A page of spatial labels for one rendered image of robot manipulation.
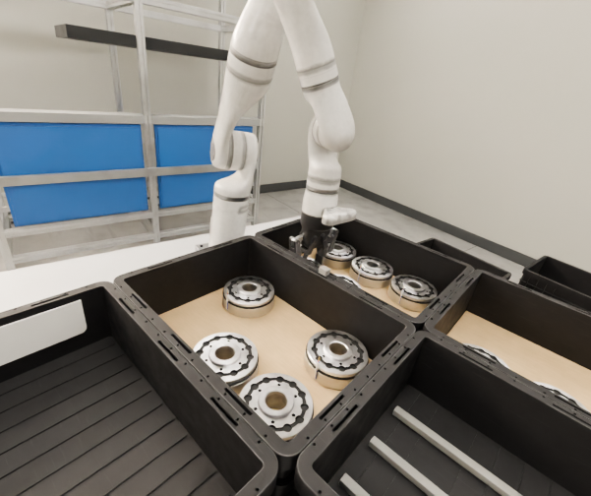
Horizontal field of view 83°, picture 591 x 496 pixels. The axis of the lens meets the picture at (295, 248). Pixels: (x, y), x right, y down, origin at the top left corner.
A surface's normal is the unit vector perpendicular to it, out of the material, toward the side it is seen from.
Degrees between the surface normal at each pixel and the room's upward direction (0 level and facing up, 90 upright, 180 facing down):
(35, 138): 90
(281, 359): 0
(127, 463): 0
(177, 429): 0
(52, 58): 90
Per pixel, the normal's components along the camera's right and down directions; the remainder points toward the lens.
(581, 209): -0.78, 0.20
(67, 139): 0.61, 0.43
